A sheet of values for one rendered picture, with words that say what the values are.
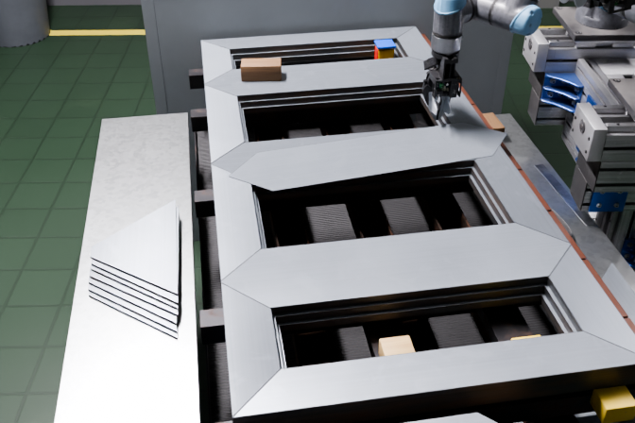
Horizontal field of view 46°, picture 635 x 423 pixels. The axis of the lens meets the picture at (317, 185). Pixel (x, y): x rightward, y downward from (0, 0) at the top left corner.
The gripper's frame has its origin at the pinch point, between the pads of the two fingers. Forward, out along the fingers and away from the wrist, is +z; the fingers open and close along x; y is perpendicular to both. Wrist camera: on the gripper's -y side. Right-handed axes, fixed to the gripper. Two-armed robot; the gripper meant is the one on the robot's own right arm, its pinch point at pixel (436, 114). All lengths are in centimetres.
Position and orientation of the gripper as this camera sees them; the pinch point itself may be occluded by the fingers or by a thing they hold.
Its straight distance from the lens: 206.9
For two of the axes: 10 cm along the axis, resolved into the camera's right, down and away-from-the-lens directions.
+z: 0.0, 8.3, 5.6
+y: 1.6, 5.5, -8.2
